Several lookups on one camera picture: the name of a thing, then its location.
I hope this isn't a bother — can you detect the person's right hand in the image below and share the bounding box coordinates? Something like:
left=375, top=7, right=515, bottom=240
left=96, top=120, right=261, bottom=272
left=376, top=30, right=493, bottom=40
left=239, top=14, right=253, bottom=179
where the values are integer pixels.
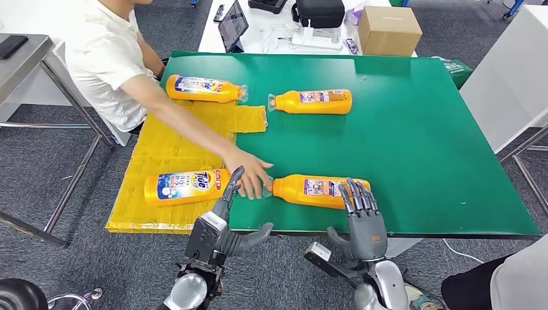
left=222, top=147, right=275, bottom=201

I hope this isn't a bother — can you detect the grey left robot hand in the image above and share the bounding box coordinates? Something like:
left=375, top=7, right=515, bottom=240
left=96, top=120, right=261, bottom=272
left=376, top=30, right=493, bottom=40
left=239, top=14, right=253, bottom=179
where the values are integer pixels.
left=209, top=165, right=275, bottom=258

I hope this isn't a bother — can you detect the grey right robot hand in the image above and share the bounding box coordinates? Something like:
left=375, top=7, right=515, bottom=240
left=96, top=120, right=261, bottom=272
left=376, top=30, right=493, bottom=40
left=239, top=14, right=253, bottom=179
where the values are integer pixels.
left=326, top=177, right=389, bottom=263

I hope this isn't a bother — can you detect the orange detergent bottle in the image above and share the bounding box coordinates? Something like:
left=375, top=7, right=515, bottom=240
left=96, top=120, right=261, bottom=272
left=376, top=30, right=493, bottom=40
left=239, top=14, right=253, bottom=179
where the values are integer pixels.
left=267, top=88, right=353, bottom=116
left=262, top=174, right=372, bottom=211
left=165, top=74, right=249, bottom=104
left=143, top=169, right=234, bottom=207

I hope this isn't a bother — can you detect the white table leg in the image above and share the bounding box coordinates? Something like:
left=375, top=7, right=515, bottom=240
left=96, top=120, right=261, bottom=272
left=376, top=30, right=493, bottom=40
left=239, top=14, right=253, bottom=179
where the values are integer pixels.
left=385, top=238, right=423, bottom=259

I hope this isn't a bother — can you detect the yellow taped cardboard sheet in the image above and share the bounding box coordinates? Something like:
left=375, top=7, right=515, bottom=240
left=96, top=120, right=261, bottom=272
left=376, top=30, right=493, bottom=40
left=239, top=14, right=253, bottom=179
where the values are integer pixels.
left=105, top=96, right=268, bottom=235

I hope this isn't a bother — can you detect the white and green sneaker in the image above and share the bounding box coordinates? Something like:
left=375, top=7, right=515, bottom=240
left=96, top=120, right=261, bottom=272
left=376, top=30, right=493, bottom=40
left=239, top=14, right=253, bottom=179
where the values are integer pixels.
left=404, top=284, right=444, bottom=310

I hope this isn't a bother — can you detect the green table mat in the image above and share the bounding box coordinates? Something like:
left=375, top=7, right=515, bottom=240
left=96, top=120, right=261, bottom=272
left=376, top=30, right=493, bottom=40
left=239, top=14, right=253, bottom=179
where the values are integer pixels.
left=159, top=50, right=541, bottom=239

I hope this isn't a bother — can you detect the white power strip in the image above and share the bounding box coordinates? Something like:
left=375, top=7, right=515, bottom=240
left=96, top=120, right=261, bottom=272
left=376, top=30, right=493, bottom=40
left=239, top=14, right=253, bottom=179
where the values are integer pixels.
left=277, top=19, right=344, bottom=51

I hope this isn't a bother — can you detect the chrome stool base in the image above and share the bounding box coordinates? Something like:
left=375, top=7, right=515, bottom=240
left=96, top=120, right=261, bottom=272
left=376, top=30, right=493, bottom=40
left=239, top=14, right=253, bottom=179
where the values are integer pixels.
left=46, top=287, right=103, bottom=310

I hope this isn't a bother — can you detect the black tablet on stand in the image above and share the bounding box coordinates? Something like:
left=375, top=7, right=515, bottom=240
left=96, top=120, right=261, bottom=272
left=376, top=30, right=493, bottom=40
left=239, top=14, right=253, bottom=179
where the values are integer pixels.
left=218, top=0, right=250, bottom=54

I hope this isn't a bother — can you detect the white desk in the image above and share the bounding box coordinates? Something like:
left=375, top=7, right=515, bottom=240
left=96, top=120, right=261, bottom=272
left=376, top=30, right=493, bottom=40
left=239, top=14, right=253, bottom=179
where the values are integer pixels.
left=197, top=0, right=418, bottom=57

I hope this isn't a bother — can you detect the person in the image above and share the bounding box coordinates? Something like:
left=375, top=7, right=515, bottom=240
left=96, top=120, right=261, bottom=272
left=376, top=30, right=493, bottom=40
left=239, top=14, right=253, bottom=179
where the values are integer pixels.
left=441, top=234, right=548, bottom=310
left=64, top=0, right=275, bottom=201

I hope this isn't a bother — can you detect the flat black case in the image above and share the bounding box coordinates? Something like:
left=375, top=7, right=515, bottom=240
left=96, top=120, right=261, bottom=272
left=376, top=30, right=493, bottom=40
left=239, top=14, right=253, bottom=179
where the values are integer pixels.
left=248, top=0, right=290, bottom=15

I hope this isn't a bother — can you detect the black zip bag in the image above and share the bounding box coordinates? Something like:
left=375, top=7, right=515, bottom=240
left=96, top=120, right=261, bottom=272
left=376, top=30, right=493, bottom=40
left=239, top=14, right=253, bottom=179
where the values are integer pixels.
left=291, top=0, right=346, bottom=30

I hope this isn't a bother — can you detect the purple plastic packet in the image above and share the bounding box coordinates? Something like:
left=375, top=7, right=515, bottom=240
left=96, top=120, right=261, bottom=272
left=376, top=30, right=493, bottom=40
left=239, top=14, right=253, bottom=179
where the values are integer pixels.
left=344, top=6, right=366, bottom=26

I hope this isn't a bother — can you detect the green shopping bag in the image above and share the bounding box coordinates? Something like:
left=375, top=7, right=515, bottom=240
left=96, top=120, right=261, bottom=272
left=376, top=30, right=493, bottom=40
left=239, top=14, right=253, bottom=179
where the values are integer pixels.
left=433, top=56, right=474, bottom=90

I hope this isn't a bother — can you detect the brown cardboard box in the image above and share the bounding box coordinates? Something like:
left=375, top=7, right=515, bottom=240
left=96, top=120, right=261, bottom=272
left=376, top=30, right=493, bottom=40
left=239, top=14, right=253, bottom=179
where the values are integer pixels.
left=357, top=5, right=423, bottom=57

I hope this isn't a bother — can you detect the white table with metal legs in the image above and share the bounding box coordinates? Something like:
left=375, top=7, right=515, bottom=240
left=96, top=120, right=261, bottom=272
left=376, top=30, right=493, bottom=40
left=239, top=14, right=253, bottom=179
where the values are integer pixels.
left=459, top=4, right=548, bottom=215

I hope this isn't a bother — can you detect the black round stool seat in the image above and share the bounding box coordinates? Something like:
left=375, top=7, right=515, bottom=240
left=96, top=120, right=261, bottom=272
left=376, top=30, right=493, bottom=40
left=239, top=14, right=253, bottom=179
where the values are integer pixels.
left=0, top=278, right=48, bottom=310

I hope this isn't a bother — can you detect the grey metal table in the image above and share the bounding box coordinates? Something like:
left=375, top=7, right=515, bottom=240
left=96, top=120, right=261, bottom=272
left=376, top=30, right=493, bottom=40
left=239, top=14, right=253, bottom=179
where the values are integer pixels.
left=0, top=33, right=116, bottom=250

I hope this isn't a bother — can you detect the blue chair base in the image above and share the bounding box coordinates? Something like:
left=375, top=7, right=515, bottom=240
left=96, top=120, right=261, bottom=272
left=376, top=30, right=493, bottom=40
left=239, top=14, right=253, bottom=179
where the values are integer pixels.
left=485, top=0, right=525, bottom=20

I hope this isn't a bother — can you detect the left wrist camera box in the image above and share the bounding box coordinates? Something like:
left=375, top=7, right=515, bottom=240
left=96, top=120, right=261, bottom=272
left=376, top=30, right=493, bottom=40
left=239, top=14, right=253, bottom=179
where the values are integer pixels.
left=184, top=212, right=227, bottom=266

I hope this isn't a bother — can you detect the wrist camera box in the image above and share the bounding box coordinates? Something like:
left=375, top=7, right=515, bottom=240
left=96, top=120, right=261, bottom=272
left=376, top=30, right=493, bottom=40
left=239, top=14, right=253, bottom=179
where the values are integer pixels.
left=184, top=212, right=227, bottom=266
left=304, top=242, right=364, bottom=284

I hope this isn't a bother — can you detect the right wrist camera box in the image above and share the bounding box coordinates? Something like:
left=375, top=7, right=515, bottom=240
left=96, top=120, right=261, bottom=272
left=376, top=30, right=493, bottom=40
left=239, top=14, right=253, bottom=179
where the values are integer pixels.
left=304, top=242, right=364, bottom=284

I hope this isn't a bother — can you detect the white floor cable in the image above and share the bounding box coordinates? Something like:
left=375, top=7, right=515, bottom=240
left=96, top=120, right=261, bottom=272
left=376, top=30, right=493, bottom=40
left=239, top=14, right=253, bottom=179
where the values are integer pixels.
left=441, top=238, right=478, bottom=262

